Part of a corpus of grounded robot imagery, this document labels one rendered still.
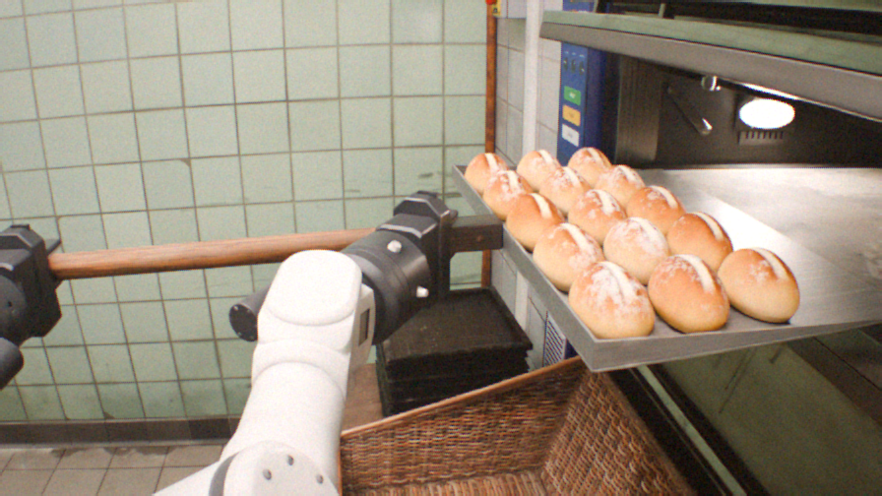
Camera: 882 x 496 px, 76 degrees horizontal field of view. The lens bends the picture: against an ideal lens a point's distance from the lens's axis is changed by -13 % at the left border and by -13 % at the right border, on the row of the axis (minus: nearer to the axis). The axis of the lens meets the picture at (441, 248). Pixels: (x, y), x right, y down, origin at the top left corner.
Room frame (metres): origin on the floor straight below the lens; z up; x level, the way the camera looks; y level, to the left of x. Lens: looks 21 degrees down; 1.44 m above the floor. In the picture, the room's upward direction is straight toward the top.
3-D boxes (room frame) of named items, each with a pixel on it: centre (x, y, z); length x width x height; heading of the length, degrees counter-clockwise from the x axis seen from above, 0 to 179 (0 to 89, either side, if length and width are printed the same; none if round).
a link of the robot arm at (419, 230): (0.58, 0.04, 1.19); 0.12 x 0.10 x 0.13; 155
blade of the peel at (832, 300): (0.72, -0.24, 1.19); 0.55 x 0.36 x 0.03; 10
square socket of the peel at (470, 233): (0.68, -0.02, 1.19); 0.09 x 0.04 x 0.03; 100
